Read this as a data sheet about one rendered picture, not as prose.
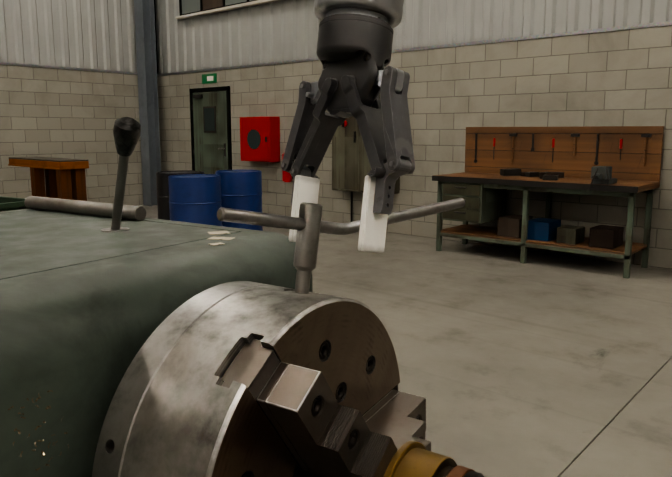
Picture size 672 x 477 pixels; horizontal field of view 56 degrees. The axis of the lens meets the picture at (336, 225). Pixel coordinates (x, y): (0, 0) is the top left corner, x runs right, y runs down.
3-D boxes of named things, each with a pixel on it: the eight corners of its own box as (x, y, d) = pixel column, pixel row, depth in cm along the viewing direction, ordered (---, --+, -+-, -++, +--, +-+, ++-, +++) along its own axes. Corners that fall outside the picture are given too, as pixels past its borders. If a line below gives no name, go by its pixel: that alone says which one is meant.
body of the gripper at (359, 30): (413, 26, 62) (403, 119, 62) (355, 40, 68) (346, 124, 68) (359, 2, 57) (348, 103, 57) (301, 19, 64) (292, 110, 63)
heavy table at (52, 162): (12, 224, 931) (6, 157, 916) (41, 221, 963) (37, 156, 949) (63, 236, 826) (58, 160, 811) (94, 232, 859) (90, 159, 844)
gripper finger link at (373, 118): (366, 90, 64) (375, 81, 63) (397, 184, 59) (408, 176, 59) (337, 81, 61) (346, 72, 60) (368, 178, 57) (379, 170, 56)
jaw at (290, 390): (271, 465, 56) (214, 386, 49) (298, 418, 59) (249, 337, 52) (378, 505, 50) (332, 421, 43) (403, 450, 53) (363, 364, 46)
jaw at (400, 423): (314, 420, 61) (374, 373, 71) (316, 466, 62) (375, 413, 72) (416, 451, 55) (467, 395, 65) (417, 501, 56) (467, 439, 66)
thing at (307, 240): (296, 324, 59) (310, 202, 59) (282, 320, 60) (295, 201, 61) (314, 324, 60) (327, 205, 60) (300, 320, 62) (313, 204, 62)
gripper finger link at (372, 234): (386, 179, 60) (392, 179, 59) (379, 252, 60) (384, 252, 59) (364, 175, 58) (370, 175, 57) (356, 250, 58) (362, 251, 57)
